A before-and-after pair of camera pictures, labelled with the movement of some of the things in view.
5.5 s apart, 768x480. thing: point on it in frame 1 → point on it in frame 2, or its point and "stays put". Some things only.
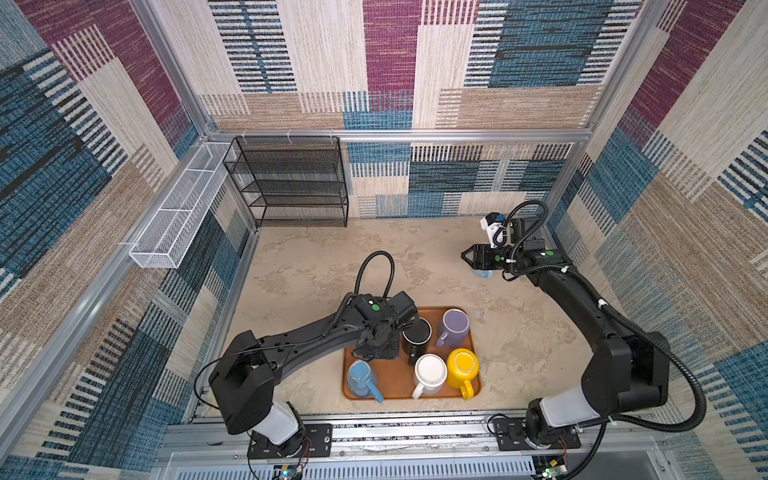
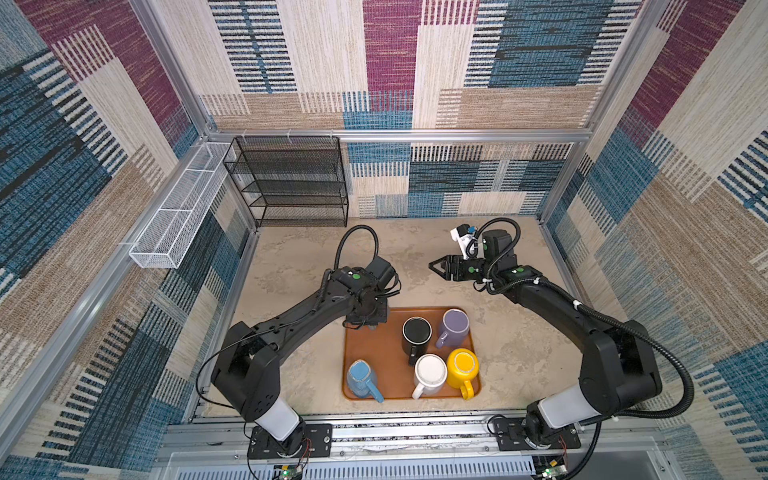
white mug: (429, 375) stays put
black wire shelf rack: (293, 179) stays put
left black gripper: (391, 353) → (381, 315)
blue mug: (360, 381) stays put
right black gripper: (480, 254) → (447, 262)
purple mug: (455, 327) stays put
